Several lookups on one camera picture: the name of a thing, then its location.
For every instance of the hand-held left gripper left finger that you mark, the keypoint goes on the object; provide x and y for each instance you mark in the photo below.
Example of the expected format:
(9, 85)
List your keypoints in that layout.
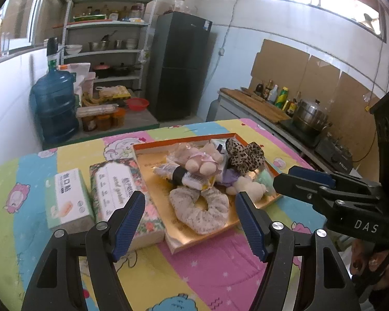
(129, 223)

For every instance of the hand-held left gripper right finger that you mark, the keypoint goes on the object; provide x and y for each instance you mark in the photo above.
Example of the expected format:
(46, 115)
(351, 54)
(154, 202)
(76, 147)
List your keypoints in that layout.
(251, 226)

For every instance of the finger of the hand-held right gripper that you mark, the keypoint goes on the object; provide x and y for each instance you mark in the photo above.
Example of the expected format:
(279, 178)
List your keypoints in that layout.
(298, 189)
(308, 173)

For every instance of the mint green bath sponge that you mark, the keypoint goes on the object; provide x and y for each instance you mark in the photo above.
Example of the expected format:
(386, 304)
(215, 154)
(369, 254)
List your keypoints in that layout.
(266, 181)

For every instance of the cream plush toy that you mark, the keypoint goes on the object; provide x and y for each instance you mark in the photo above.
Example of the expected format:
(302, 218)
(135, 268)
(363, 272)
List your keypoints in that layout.
(248, 188)

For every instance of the purple packet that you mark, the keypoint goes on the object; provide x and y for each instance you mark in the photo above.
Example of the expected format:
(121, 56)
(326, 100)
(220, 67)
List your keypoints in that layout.
(229, 176)

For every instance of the plush teddy bear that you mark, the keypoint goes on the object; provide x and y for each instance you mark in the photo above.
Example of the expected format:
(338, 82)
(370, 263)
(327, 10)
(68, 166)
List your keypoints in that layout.
(194, 217)

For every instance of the leopard print scrunchie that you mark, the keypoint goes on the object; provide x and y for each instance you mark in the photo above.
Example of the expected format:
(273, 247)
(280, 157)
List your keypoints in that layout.
(246, 155)

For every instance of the black hair band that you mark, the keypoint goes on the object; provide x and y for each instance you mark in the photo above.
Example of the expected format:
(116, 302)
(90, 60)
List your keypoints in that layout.
(179, 175)

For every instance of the yellow-edged wipes packet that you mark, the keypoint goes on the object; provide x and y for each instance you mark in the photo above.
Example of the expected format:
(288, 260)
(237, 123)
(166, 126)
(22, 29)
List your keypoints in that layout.
(196, 179)

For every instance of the shallow cardboard box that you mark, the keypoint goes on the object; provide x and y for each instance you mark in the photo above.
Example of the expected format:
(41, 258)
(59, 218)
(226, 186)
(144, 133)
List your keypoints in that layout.
(155, 155)

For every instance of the pink plush toy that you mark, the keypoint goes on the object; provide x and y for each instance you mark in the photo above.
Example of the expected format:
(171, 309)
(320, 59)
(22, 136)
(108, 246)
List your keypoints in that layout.
(197, 160)

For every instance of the person's right hand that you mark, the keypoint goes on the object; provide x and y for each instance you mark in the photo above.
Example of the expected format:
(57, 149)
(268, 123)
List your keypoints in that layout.
(359, 259)

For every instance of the black stove appliance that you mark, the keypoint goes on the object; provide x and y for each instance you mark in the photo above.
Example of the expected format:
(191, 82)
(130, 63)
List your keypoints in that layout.
(334, 155)

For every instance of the black induction cooker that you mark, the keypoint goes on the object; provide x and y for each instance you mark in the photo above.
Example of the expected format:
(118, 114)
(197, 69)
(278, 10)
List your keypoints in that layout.
(300, 136)

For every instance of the floral tissue box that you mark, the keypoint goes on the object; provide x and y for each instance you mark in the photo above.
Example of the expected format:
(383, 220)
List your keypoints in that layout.
(113, 184)

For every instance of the steel steamer pot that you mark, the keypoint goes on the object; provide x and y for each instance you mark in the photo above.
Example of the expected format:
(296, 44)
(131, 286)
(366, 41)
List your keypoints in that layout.
(311, 115)

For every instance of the cardboard sheet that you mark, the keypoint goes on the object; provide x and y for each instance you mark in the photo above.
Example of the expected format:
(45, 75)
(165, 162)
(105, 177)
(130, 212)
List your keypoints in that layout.
(278, 64)
(356, 113)
(321, 77)

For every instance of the green white carton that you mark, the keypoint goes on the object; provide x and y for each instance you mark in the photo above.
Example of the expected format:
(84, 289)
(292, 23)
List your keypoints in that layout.
(68, 201)

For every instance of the small yellow bottle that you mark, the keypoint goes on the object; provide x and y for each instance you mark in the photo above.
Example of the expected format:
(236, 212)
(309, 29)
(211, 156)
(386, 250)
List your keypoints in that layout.
(291, 108)

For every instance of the colourful printed blanket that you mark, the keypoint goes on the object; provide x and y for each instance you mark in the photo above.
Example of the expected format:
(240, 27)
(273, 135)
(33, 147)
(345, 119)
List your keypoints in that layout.
(197, 275)

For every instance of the green yellow bottle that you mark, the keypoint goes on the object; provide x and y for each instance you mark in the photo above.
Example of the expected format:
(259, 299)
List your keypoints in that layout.
(282, 98)

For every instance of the white bottle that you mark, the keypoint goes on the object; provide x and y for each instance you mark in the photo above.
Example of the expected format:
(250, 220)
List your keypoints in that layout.
(273, 96)

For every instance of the grey counter cabinet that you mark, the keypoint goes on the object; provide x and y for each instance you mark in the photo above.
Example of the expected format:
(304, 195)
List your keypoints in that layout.
(243, 113)

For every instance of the dark sauce bottle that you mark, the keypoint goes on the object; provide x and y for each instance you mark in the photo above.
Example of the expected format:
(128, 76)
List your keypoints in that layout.
(259, 91)
(268, 87)

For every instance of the sauce jar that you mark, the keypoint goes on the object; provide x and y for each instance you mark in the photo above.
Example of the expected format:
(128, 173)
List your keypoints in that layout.
(88, 123)
(119, 118)
(104, 122)

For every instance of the clear plastic box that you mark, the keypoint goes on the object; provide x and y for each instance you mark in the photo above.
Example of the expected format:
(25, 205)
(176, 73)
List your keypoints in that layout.
(97, 110)

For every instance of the red plastic basin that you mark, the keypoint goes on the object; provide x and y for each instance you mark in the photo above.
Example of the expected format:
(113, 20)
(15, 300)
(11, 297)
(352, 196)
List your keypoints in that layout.
(137, 103)

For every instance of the banana bunch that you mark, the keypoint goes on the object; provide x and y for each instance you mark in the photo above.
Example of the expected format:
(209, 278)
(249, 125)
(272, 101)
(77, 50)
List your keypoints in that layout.
(89, 100)

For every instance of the egg tray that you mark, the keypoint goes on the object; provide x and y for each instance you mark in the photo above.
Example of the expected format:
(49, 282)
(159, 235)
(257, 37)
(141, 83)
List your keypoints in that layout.
(114, 93)

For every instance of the blue water jug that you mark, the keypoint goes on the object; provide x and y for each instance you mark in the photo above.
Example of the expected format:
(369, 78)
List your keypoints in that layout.
(55, 107)

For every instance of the black wok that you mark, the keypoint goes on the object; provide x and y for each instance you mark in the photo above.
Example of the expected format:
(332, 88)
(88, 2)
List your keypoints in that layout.
(124, 70)

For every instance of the white sack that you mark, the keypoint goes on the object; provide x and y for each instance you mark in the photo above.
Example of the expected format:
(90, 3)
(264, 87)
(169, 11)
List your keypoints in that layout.
(79, 77)

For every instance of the black pot red lid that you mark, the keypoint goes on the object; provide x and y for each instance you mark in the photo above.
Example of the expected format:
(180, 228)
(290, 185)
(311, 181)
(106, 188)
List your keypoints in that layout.
(102, 70)

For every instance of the dark refrigerator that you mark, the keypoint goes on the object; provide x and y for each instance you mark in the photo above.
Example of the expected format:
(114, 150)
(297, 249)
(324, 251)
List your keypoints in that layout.
(178, 71)

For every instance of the steel bowl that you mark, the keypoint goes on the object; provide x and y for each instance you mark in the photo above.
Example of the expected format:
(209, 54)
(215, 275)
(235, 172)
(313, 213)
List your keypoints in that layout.
(99, 46)

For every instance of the white bowl stack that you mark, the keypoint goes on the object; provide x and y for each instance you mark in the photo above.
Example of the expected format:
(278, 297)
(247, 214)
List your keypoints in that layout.
(73, 49)

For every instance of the water pump dispenser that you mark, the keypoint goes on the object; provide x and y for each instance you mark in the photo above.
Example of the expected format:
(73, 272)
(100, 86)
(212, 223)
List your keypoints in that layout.
(52, 51)

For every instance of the metal shelf rack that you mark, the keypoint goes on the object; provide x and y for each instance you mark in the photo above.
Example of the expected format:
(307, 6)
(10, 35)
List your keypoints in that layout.
(110, 24)

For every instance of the green tray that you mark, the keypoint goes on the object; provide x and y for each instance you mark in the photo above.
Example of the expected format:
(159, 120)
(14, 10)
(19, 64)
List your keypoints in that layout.
(90, 17)

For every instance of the glass jar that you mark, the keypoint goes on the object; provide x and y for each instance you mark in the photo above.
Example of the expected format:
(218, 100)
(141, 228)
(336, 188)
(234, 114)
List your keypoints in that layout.
(180, 5)

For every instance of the drinking glass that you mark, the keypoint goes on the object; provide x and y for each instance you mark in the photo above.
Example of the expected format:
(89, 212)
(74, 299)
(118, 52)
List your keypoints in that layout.
(5, 45)

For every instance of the white sliding window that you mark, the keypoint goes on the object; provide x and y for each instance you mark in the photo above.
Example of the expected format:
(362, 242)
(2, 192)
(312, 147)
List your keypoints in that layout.
(22, 13)

